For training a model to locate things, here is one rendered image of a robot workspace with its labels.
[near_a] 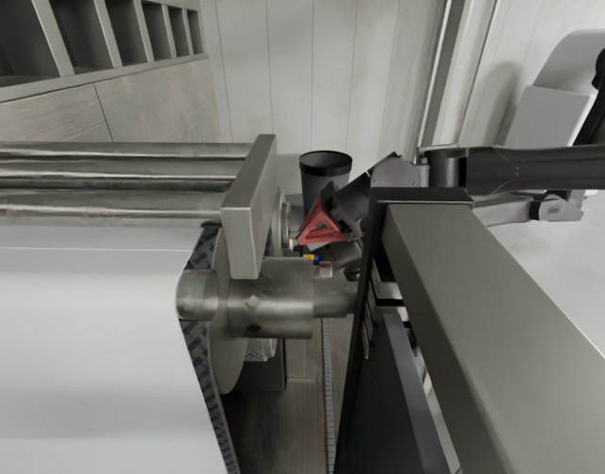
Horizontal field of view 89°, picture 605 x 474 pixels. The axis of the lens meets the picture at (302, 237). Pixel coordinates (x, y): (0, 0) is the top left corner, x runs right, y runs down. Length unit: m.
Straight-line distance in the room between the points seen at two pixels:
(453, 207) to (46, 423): 0.23
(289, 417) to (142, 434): 0.49
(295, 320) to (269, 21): 3.01
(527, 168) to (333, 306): 0.30
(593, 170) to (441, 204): 0.29
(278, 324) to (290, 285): 0.03
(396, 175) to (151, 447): 0.33
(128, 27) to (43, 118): 0.40
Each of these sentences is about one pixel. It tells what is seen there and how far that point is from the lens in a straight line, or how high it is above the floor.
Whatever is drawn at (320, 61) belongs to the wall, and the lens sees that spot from 3.26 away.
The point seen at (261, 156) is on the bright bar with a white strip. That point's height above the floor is 1.46.
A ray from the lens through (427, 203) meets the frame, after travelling 0.17.
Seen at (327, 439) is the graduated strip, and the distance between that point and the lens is 0.66.
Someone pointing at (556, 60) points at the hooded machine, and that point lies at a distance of 4.11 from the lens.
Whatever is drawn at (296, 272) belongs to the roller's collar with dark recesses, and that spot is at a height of 1.37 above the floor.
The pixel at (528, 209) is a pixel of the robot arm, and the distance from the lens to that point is 0.81.
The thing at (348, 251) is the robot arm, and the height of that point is 1.17.
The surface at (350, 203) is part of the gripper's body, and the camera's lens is 0.46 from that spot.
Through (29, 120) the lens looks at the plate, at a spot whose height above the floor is 1.41.
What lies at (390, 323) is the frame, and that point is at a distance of 0.17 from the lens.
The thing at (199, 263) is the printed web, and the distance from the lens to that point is 0.19.
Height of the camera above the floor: 1.51
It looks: 33 degrees down
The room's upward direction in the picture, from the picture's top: straight up
